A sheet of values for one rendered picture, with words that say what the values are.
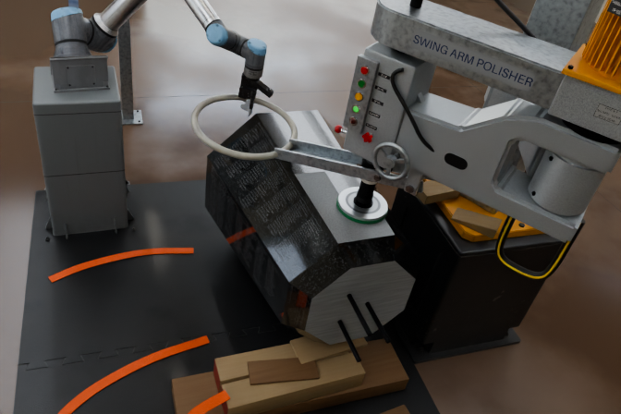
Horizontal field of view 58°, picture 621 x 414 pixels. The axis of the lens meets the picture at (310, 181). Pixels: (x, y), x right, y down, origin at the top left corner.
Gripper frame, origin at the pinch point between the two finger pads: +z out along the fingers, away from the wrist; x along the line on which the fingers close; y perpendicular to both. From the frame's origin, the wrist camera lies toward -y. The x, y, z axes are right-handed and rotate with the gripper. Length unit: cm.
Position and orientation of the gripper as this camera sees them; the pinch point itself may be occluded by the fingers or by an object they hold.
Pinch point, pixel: (251, 111)
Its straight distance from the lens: 280.0
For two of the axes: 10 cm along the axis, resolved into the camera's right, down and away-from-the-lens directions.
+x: -0.7, 6.1, -7.9
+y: -9.8, -2.0, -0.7
